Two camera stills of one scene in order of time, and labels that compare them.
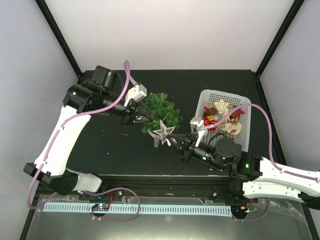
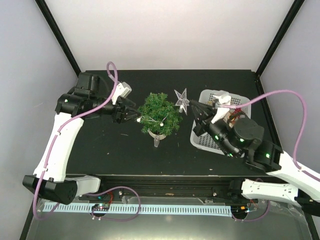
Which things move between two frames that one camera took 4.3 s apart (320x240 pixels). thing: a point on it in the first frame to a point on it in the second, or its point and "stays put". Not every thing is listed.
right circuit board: x=239 y=209 stays put
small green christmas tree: x=161 y=108 stays put
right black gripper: x=188 y=146 to x=202 y=113
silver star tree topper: x=161 y=134 to x=182 y=102
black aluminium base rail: x=202 y=185 stays put
